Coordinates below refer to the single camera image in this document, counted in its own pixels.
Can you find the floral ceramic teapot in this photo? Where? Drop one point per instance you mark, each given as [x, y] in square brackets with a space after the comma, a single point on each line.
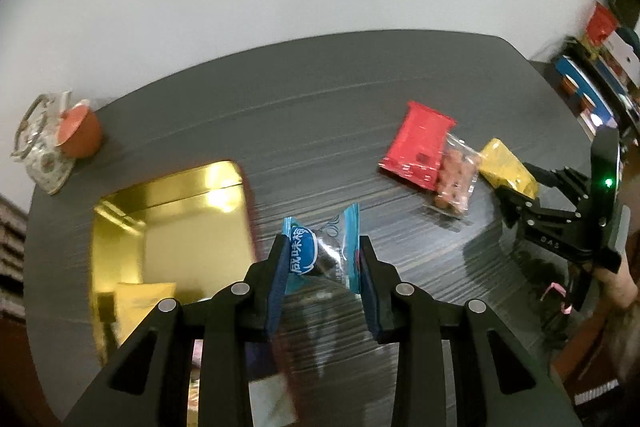
[42, 162]

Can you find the navy white snack packet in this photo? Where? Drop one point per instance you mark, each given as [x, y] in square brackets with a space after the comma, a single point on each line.
[262, 359]

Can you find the white carton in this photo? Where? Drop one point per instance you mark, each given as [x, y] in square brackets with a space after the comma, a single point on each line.
[626, 57]

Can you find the person's right hand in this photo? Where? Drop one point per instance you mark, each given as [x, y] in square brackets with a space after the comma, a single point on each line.
[622, 284]

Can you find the yellow snack packet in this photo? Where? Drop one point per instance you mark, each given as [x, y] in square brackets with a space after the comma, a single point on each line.
[505, 164]
[140, 307]

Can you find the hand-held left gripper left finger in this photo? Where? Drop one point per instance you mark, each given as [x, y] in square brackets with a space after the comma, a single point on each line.
[277, 282]

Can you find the orange clay lidded cup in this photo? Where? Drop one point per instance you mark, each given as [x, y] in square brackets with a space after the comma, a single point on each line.
[82, 134]

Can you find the blue candy packet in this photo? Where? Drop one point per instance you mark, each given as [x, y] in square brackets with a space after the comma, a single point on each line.
[325, 252]

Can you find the white ribbed panel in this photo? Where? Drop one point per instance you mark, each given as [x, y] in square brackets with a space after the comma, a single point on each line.
[11, 257]

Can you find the red snack packet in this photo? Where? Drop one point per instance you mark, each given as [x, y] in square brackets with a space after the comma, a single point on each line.
[417, 142]

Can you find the clear nut packet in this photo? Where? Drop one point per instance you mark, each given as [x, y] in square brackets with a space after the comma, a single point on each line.
[455, 177]

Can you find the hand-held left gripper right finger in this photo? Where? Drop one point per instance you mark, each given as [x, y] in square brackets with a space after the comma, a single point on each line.
[372, 302]

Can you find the gold metal tin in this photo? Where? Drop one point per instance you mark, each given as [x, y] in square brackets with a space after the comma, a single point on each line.
[195, 232]

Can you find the person's right forearm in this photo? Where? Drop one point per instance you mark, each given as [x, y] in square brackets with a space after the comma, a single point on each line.
[625, 342]

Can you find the blue white box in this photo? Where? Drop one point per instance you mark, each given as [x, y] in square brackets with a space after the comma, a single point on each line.
[585, 89]

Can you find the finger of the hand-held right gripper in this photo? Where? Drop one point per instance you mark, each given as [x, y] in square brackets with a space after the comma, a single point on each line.
[530, 209]
[560, 179]

